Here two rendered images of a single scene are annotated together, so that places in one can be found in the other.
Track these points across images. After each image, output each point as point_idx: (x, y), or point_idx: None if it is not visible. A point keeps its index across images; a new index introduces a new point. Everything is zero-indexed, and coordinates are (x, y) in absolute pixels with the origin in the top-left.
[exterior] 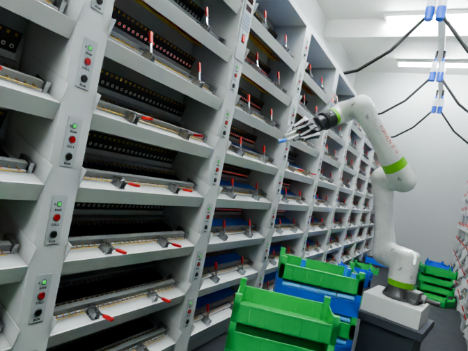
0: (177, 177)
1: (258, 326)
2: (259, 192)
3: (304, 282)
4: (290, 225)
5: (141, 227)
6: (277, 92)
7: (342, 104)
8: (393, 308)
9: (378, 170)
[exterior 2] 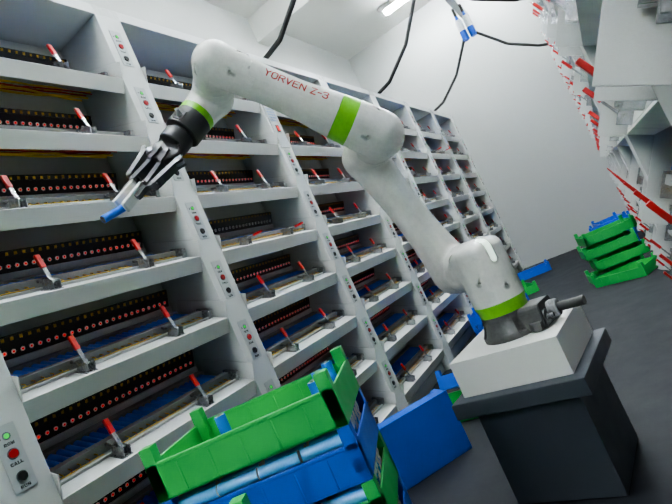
0: None
1: None
2: (194, 315)
3: (217, 476)
4: (321, 323)
5: None
6: (90, 140)
7: (192, 83)
8: (509, 361)
9: (344, 149)
